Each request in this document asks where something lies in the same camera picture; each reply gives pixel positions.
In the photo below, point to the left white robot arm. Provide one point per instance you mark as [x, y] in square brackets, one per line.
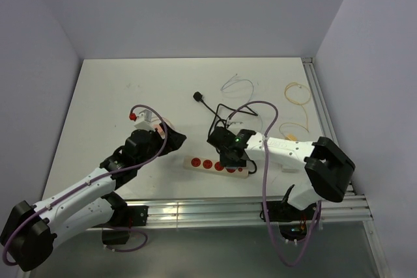
[32, 231]

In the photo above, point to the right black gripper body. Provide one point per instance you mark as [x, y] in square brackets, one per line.
[227, 161]

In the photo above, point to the yellow charger plug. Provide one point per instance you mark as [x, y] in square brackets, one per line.
[291, 137]

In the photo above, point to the beige power strip red sockets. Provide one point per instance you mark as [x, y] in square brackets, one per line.
[210, 166]

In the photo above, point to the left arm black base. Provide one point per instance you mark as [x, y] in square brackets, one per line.
[122, 219]

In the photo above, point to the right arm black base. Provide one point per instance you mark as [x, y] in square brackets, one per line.
[282, 212]

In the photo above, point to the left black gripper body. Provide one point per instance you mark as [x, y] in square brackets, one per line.
[156, 142]

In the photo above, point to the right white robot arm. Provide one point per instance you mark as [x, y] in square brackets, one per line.
[327, 167]

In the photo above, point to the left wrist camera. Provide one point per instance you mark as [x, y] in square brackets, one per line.
[142, 120]

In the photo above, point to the pink charger plug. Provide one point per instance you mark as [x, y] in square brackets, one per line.
[159, 129]

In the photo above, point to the right side aluminium rail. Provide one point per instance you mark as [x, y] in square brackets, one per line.
[318, 98]

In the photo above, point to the aluminium mounting rail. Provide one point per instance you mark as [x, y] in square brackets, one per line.
[235, 212]

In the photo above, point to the white charger adapter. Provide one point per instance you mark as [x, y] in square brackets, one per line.
[286, 169]

